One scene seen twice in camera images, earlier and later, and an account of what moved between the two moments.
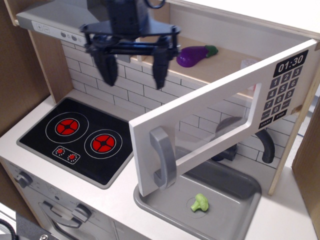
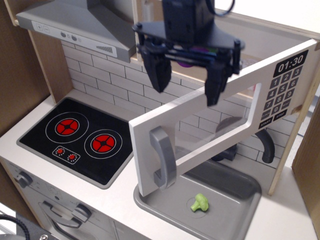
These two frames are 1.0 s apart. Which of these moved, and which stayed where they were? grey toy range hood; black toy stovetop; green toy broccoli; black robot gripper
Moved: black robot gripper
Stayed: grey toy range hood; green toy broccoli; black toy stovetop
